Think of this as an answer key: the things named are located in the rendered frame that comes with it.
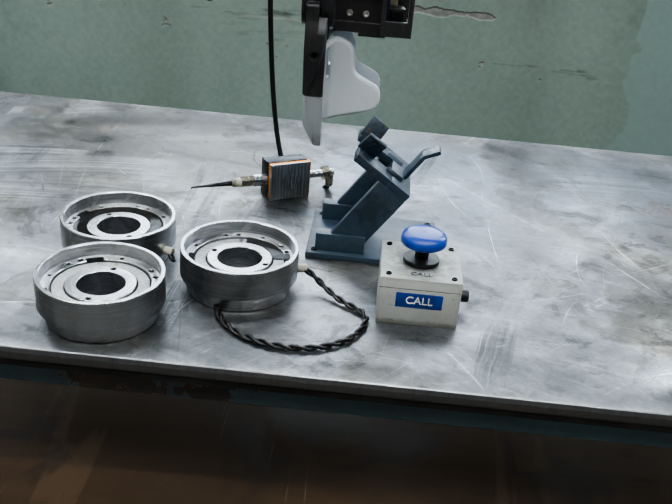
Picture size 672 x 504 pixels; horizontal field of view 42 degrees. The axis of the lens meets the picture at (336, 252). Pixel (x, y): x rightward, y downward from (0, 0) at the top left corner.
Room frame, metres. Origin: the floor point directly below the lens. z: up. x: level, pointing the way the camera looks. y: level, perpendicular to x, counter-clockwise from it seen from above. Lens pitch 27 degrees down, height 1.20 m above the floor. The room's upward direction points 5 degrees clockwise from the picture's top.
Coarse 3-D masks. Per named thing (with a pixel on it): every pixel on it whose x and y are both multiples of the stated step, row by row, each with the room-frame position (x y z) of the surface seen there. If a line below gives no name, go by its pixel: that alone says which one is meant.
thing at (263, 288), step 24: (192, 240) 0.70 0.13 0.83; (216, 240) 0.71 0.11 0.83; (264, 240) 0.72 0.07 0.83; (288, 240) 0.71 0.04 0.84; (192, 264) 0.64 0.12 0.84; (216, 264) 0.67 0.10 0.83; (240, 264) 0.70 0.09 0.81; (264, 264) 0.68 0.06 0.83; (288, 264) 0.66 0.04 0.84; (192, 288) 0.64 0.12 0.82; (216, 288) 0.63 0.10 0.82; (240, 288) 0.63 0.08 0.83; (264, 288) 0.64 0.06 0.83; (288, 288) 0.66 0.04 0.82
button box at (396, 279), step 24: (384, 240) 0.71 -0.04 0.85; (384, 264) 0.66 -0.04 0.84; (408, 264) 0.66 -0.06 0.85; (432, 264) 0.66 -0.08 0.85; (456, 264) 0.68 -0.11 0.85; (384, 288) 0.64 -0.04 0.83; (408, 288) 0.64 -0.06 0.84; (432, 288) 0.64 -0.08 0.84; (456, 288) 0.64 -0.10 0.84; (384, 312) 0.64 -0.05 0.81; (408, 312) 0.64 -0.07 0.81; (432, 312) 0.64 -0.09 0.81; (456, 312) 0.64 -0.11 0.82
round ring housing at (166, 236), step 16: (112, 192) 0.77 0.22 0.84; (128, 192) 0.77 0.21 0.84; (64, 208) 0.73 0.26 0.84; (80, 208) 0.75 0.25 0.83; (96, 208) 0.76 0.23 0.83; (144, 208) 0.77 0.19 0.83; (160, 208) 0.76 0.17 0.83; (64, 224) 0.69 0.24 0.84; (96, 224) 0.72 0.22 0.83; (112, 224) 0.74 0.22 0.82; (128, 224) 0.74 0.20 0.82; (144, 224) 0.73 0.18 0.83; (64, 240) 0.69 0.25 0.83; (80, 240) 0.68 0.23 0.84; (96, 240) 0.67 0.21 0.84; (112, 240) 0.67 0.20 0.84; (128, 240) 0.68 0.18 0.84; (144, 240) 0.68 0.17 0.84; (160, 240) 0.70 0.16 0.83; (160, 256) 0.71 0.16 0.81
